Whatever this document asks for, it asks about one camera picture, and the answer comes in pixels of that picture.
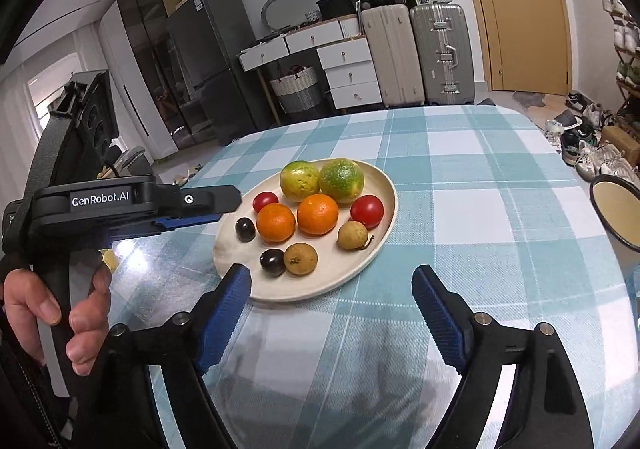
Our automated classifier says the dark purple plum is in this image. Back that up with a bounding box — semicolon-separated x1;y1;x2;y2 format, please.
259;249;286;278

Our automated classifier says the round brown longan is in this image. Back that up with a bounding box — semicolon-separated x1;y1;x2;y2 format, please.
283;243;319;277

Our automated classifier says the brown longan with stem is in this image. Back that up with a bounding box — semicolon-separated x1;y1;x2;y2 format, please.
337;220;374;252

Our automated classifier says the person's left hand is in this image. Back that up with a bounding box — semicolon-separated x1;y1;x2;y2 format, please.
2;263;113;378

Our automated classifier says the small dark plum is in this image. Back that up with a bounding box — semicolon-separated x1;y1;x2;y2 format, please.
234;217;256;243

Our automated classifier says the small red tomato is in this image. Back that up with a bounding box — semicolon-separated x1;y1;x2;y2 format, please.
252;191;279;214

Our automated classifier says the left orange mandarin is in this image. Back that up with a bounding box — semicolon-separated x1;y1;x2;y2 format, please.
256;203;296;244

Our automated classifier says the orange mandarin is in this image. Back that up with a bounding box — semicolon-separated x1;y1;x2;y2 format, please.
296;194;340;235
256;203;296;244

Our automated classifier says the yellow-green citrus fruit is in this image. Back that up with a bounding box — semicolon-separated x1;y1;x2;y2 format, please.
280;161;320;202

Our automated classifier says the cream oval plate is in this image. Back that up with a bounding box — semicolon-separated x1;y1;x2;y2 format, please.
213;161;397;303

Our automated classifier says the right orange mandarin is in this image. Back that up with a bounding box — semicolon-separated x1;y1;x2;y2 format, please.
296;194;340;235

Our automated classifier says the teal plaid tablecloth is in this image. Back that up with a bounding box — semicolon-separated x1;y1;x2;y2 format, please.
106;103;640;449

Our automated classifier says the green citrus fruit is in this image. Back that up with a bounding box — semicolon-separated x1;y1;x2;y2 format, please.
319;158;364;204

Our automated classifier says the woven laundry basket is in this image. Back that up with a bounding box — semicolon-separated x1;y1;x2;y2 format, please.
270;66;323;114

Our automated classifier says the black refrigerator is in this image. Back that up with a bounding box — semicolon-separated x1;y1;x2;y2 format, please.
168;0;276;144

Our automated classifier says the white drawer desk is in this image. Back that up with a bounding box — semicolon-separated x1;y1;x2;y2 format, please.
240;14;382;120

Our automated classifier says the dark glass cabinet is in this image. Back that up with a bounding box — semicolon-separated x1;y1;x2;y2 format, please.
117;0;203;150

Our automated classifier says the round stool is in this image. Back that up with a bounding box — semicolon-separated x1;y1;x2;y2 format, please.
589;175;640;252

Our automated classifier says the beige suitcase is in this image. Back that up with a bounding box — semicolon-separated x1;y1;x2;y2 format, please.
360;5;426;108

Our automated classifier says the silver suitcase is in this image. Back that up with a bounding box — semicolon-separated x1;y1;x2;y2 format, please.
410;4;475;105

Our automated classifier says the wooden door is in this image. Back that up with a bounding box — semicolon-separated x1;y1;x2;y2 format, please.
473;0;572;96

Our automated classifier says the wooden shoe rack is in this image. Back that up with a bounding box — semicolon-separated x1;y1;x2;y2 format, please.
602;0;640;134

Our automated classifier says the oval mirror frame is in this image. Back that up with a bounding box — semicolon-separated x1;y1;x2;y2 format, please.
260;0;320;32

